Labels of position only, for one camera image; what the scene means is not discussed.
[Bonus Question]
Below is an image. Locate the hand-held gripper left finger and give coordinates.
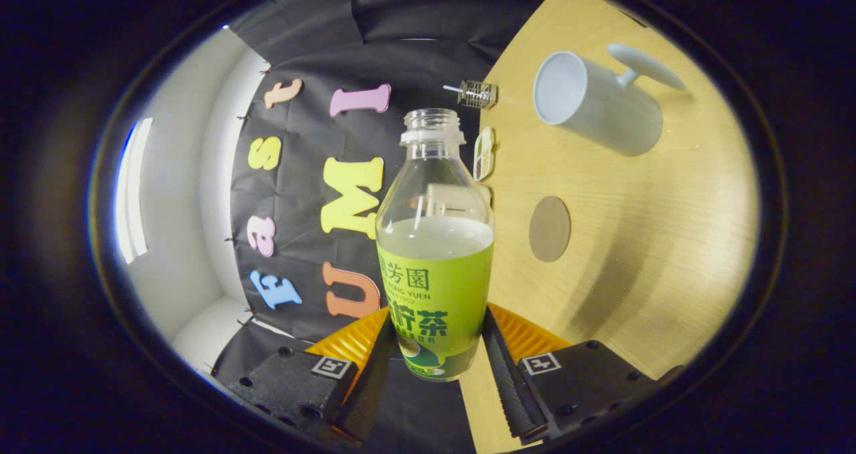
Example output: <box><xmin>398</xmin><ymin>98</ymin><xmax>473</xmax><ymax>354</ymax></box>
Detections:
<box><xmin>224</xmin><ymin>307</ymin><xmax>397</xmax><ymax>445</ymax></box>

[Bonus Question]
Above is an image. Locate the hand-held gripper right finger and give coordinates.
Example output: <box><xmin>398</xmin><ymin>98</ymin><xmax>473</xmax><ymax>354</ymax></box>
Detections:
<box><xmin>483</xmin><ymin>304</ymin><xmax>669</xmax><ymax>441</ymax></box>

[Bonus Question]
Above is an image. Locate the green label juice bottle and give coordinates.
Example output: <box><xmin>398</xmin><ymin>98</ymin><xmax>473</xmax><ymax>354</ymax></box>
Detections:
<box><xmin>375</xmin><ymin>108</ymin><xmax>496</xmax><ymax>382</ymax></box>

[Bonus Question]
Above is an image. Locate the round brown coaster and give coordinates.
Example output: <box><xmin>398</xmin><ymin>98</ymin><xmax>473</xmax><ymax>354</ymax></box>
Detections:
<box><xmin>528</xmin><ymin>195</ymin><xmax>572</xmax><ymax>263</ymax></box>

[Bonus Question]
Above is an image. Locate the white cup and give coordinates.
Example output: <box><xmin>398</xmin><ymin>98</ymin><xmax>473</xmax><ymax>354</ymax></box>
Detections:
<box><xmin>533</xmin><ymin>43</ymin><xmax>687</xmax><ymax>158</ymax></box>

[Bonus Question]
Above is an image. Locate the wooden table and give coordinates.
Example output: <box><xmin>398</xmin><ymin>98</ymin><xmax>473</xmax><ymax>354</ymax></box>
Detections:
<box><xmin>459</xmin><ymin>0</ymin><xmax>761</xmax><ymax>454</ymax></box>

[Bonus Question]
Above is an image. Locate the white toaster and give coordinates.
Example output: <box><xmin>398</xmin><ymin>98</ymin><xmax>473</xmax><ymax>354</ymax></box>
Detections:
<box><xmin>409</xmin><ymin>183</ymin><xmax>494</xmax><ymax>218</ymax></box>

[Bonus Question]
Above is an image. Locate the black backdrop cloth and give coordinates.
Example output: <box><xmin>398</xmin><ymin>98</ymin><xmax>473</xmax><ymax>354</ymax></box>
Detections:
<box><xmin>213</xmin><ymin>0</ymin><xmax>562</xmax><ymax>454</ymax></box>

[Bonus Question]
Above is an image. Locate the white divided dish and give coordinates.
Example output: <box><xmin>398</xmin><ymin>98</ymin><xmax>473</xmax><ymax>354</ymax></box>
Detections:
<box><xmin>473</xmin><ymin>127</ymin><xmax>496</xmax><ymax>182</ymax></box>

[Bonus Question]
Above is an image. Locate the wire mesh holder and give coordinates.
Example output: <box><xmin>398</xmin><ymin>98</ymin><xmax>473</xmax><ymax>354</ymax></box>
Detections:
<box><xmin>461</xmin><ymin>80</ymin><xmax>498</xmax><ymax>110</ymax></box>

